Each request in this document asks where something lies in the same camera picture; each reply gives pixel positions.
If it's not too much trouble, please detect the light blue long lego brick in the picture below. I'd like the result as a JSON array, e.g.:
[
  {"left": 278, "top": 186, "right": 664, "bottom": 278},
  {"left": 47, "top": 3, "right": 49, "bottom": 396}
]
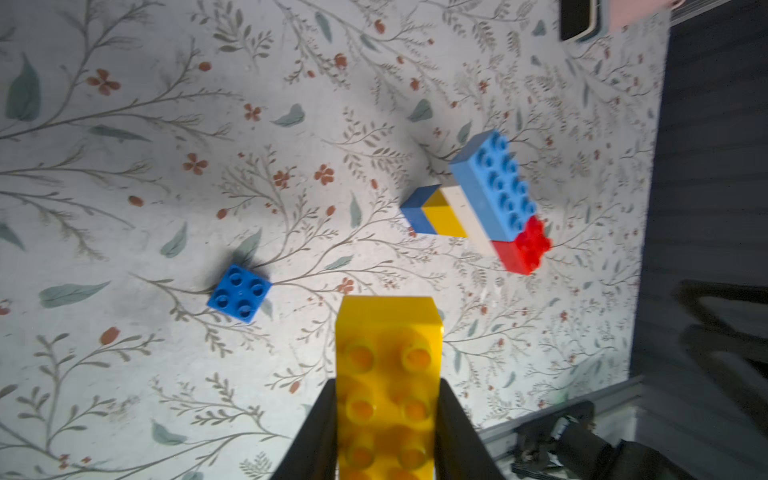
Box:
[{"left": 450, "top": 130, "right": 536, "bottom": 242}]

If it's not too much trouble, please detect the dark blue square lego brick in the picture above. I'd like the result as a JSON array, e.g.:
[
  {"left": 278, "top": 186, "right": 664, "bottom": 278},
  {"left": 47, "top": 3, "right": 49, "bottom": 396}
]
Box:
[{"left": 207, "top": 265, "right": 272, "bottom": 324}]

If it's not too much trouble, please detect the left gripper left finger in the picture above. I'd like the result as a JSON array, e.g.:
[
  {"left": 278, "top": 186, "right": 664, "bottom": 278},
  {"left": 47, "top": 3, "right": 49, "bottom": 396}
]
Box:
[{"left": 271, "top": 379, "right": 337, "bottom": 480}]

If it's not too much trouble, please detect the pink pen cup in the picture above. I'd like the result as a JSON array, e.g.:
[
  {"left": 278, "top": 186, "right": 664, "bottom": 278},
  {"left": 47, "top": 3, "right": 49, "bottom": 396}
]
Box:
[{"left": 607, "top": 0, "right": 685, "bottom": 33}]

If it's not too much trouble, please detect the long yellow lego brick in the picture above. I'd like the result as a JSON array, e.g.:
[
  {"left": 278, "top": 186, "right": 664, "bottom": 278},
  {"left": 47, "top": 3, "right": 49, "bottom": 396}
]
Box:
[{"left": 335, "top": 296, "right": 443, "bottom": 479}]

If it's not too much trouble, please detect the small yellow lego brick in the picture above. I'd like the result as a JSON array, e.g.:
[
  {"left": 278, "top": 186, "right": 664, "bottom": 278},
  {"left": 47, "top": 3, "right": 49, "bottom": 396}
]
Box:
[{"left": 422, "top": 187, "right": 467, "bottom": 238}]

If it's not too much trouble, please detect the red lego brick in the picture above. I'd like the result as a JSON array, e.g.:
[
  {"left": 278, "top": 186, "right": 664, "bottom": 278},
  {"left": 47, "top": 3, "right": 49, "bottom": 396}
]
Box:
[{"left": 492, "top": 215, "right": 552, "bottom": 275}]

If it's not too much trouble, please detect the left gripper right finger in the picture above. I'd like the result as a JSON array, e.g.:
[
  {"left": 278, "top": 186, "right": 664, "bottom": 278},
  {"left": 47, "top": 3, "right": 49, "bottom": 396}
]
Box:
[{"left": 435, "top": 378, "right": 504, "bottom": 480}]

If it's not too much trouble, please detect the floral table mat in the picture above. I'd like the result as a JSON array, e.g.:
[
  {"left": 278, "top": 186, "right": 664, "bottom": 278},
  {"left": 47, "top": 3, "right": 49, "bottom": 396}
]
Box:
[{"left": 1, "top": 1, "right": 671, "bottom": 479}]

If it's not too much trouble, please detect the white lego brick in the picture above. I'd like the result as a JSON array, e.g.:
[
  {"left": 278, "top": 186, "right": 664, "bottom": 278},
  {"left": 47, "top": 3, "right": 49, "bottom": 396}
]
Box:
[{"left": 441, "top": 180, "right": 497, "bottom": 257}]

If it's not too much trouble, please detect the aluminium front rail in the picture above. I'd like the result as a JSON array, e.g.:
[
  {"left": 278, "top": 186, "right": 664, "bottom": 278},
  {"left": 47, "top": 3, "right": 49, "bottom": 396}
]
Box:
[{"left": 479, "top": 376, "right": 644, "bottom": 479}]

